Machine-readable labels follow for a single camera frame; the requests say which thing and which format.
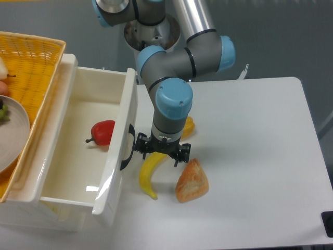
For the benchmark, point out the green grapes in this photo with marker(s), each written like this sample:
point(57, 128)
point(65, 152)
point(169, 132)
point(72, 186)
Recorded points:
point(4, 113)

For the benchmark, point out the grey plate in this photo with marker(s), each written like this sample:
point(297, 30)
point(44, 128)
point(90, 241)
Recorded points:
point(14, 133)

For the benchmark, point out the yellow bell pepper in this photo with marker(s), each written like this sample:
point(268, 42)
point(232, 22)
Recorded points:
point(188, 128)

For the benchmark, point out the peach fruit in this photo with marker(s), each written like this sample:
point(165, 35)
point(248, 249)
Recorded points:
point(4, 90)

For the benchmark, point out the yellow banana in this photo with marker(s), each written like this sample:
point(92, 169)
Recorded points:
point(146, 172)

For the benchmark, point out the golden pastry bread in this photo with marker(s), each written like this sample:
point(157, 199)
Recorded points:
point(193, 182)

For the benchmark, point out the red bell pepper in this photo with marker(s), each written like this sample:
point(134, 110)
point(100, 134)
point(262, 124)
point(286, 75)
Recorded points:
point(101, 133)

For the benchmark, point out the black object at table corner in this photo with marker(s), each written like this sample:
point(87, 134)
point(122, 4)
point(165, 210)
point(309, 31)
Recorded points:
point(327, 218)

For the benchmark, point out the white drawer cabinet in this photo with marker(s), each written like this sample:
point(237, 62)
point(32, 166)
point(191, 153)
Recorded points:
point(24, 205)

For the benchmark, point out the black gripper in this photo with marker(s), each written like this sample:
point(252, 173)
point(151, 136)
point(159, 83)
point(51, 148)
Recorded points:
point(146, 145)

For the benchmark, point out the white drawer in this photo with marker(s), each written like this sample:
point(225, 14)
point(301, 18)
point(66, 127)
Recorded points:
point(83, 174)

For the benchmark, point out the yellow woven basket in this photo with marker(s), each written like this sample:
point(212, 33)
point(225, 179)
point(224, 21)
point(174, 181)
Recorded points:
point(34, 60)

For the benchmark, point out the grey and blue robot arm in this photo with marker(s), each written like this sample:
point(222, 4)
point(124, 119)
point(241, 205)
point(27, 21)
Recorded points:
point(170, 52)

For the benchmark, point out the white pear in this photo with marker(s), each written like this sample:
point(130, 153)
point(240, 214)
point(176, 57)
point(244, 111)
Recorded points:
point(4, 73)

